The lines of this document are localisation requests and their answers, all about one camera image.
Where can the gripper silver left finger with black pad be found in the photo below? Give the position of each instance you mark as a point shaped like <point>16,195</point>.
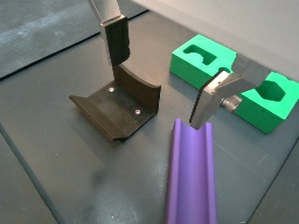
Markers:
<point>113,29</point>

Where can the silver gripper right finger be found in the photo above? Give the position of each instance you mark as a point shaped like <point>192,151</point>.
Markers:
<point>220,91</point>

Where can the purple arch bar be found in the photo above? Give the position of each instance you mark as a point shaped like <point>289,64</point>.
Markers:
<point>190,194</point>

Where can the black cradle fixture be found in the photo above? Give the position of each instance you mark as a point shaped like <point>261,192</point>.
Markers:
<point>121,106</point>

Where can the green shape-sorter block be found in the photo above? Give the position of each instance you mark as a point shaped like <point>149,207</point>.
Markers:
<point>265,105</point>

